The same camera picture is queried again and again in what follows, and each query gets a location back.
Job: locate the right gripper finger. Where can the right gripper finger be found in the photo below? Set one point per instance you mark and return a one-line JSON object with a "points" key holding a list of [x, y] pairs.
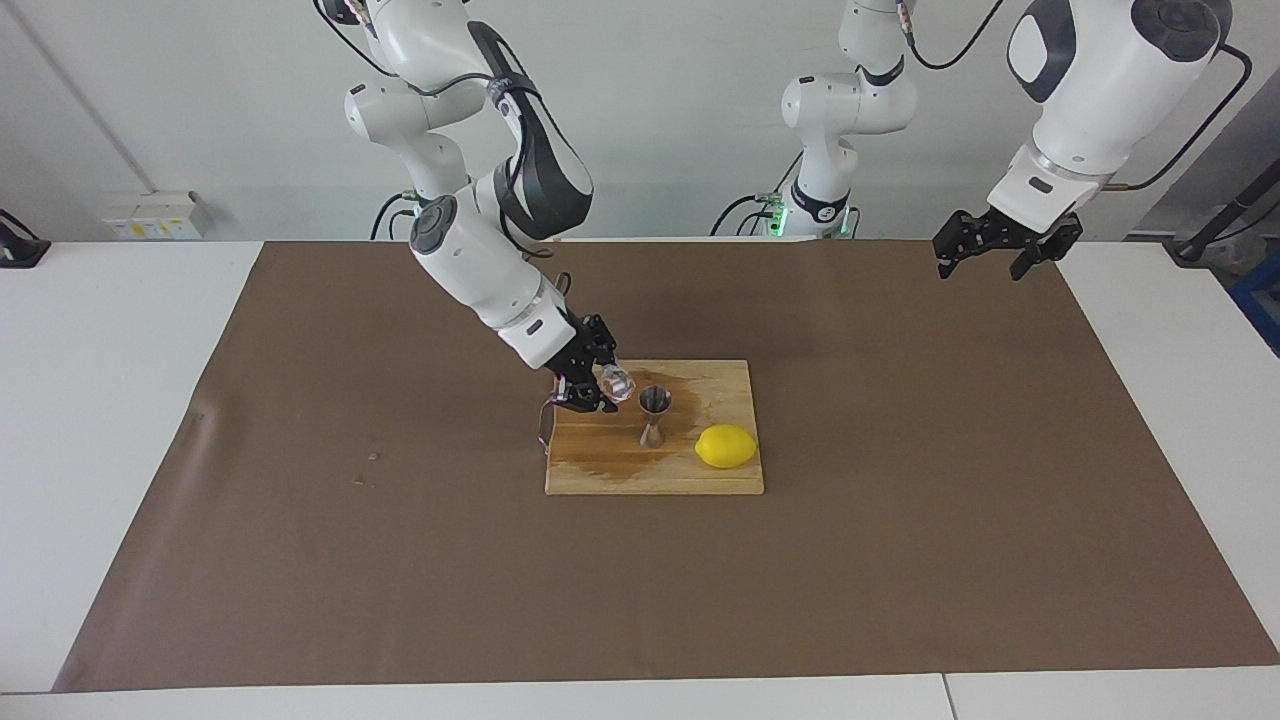
{"points": [[605, 345], [585, 400]]}

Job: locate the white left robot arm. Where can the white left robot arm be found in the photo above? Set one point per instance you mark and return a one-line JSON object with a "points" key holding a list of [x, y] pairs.
{"points": [[1100, 90]]}

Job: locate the steel double jigger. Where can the steel double jigger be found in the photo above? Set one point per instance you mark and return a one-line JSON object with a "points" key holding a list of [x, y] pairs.
{"points": [[654, 405]]}

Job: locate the wooden cutting board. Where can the wooden cutting board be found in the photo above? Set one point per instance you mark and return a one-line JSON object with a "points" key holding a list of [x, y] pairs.
{"points": [[600, 470]]}

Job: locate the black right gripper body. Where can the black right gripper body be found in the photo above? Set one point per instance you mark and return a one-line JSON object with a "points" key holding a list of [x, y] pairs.
{"points": [[577, 352]]}

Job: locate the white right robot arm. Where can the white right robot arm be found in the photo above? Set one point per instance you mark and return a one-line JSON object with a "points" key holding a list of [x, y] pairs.
{"points": [[480, 260]]}

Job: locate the small clear glass cup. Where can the small clear glass cup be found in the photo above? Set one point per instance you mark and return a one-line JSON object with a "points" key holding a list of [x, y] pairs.
{"points": [[617, 383]]}

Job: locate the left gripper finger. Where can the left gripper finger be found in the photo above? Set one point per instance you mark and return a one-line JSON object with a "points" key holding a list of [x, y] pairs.
{"points": [[955, 240], [1050, 250]]}

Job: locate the brown paper table mat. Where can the brown paper table mat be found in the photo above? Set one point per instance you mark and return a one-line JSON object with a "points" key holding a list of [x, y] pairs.
{"points": [[640, 580]]}

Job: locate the black table clamp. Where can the black table clamp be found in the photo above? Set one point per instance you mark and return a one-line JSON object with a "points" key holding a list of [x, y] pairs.
{"points": [[20, 250]]}

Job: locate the black stand pole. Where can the black stand pole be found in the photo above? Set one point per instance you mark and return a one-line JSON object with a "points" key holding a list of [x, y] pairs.
{"points": [[1190, 248]]}

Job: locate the blue crate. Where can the blue crate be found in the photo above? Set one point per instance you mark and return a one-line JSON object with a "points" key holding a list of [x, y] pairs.
{"points": [[1262, 300]]}

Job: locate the yellow lemon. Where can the yellow lemon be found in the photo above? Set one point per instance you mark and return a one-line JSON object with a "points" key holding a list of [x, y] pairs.
{"points": [[726, 446]]}

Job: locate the white wall socket box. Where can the white wall socket box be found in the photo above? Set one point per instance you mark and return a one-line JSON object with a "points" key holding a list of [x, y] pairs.
{"points": [[150, 215]]}

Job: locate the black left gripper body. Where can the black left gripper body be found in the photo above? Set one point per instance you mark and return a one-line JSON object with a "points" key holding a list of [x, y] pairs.
{"points": [[1025, 235]]}

